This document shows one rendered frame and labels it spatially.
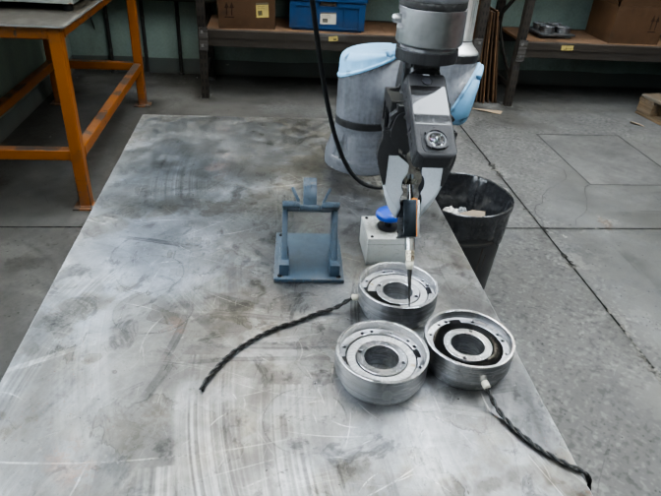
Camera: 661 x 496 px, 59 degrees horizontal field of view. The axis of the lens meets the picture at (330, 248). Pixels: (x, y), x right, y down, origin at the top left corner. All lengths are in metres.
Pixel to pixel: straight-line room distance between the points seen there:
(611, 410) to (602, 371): 0.17
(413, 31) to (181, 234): 0.49
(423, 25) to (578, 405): 1.48
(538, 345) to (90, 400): 1.66
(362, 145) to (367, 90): 0.11
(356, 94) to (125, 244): 0.50
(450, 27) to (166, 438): 0.52
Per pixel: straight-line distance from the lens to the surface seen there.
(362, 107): 1.12
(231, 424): 0.64
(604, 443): 1.88
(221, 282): 0.83
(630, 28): 4.81
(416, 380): 0.64
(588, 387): 2.03
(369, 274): 0.80
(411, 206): 0.73
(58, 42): 2.56
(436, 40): 0.66
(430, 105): 0.66
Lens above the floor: 1.28
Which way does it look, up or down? 32 degrees down
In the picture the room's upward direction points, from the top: 4 degrees clockwise
